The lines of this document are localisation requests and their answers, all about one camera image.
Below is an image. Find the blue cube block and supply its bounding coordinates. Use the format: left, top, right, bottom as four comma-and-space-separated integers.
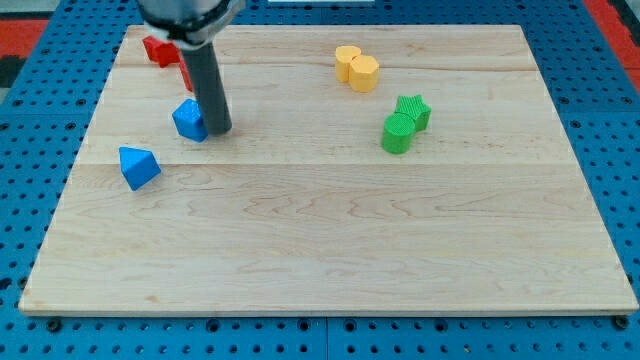
172, 99, 208, 142

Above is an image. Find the green star block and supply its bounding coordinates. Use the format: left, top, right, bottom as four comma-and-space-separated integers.
395, 94, 431, 132

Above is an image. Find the red block behind rod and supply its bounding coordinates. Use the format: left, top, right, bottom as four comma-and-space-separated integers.
179, 56, 193, 92

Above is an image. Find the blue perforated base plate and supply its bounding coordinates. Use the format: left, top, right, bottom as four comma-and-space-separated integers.
1, 0, 639, 359

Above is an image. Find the yellow hexagon block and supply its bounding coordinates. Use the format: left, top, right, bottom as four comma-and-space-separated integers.
348, 55, 379, 93

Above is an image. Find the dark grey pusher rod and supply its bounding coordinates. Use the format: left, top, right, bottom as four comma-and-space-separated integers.
181, 42, 232, 136

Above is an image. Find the red star block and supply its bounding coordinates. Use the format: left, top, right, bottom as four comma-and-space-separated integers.
142, 36, 180, 68

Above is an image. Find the blue triangular block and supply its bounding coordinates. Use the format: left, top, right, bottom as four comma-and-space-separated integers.
119, 147, 161, 191

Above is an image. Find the green cylinder block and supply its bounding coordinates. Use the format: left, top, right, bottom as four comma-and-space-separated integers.
381, 113, 415, 154

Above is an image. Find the light wooden board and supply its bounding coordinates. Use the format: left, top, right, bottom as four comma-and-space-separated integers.
19, 25, 638, 317

